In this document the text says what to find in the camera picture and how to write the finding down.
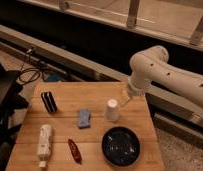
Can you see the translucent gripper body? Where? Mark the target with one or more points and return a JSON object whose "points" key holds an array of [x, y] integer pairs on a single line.
{"points": [[126, 94]]}

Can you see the dark blue plate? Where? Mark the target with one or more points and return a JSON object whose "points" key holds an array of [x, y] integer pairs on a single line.
{"points": [[120, 146]]}

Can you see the blue sponge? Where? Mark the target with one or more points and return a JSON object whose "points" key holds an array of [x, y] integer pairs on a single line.
{"points": [[83, 118]]}

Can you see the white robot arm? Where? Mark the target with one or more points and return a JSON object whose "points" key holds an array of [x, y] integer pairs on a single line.
{"points": [[152, 65]]}

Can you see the wooden table board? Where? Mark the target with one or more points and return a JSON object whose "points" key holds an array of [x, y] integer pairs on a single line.
{"points": [[70, 97]]}

